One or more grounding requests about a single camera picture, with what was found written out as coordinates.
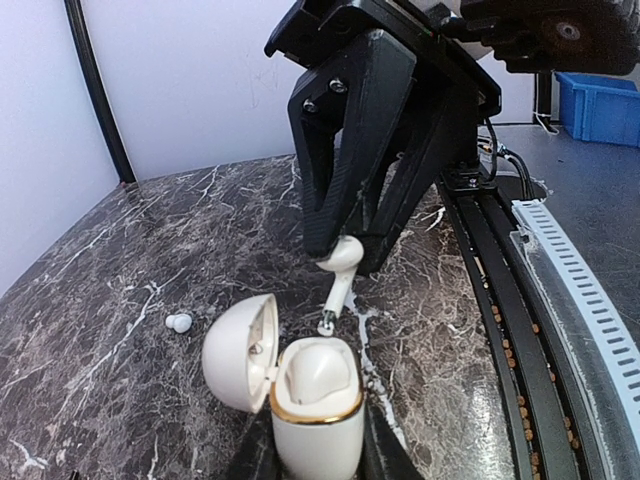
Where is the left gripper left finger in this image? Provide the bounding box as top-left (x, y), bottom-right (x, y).
top-left (229, 419), bottom-right (280, 480)

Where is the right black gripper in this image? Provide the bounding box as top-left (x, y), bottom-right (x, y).
top-left (265, 1), bottom-right (639, 275)

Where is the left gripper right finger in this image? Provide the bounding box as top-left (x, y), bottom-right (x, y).
top-left (363, 402), bottom-right (423, 480)

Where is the beige gold-rimmed charging case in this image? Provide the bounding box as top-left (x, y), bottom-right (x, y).
top-left (201, 294), bottom-right (365, 479)

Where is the white stem earbud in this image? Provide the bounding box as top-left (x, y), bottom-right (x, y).
top-left (316, 235), bottom-right (364, 337)
top-left (285, 343), bottom-right (351, 405)

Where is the white bud earbud right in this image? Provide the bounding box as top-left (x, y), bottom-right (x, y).
top-left (165, 313), bottom-right (193, 334)

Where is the blue plastic bin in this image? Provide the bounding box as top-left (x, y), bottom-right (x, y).
top-left (555, 72), bottom-right (639, 148)

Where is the black front table rail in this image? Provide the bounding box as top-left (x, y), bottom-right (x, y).
top-left (437, 171), bottom-right (639, 479)

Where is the white slotted cable duct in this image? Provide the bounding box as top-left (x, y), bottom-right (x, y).
top-left (512, 200), bottom-right (639, 407)

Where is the right black frame post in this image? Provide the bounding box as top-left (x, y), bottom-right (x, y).
top-left (63, 0), bottom-right (136, 184)

